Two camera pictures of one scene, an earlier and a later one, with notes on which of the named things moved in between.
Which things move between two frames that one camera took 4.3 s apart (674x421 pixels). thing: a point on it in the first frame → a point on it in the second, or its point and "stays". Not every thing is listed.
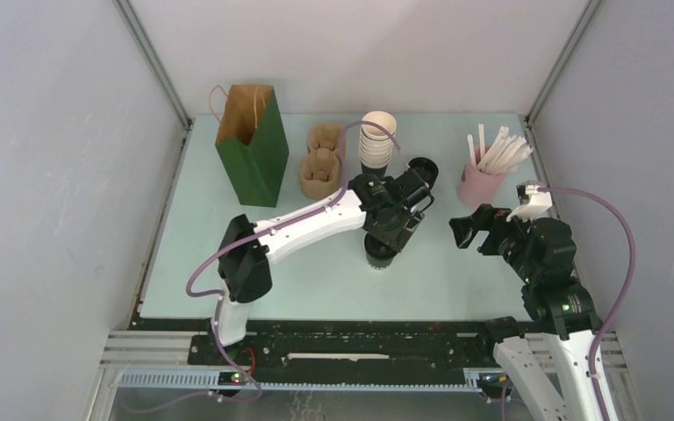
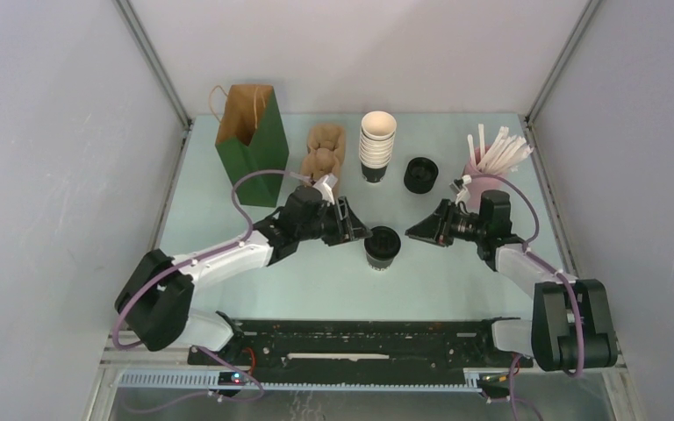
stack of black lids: (426, 167) stays
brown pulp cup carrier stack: (320, 170) stays
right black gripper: (464, 228) → (436, 228)
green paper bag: (251, 141) stays
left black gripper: (396, 239) → (353, 227)
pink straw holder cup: (476, 187) stays
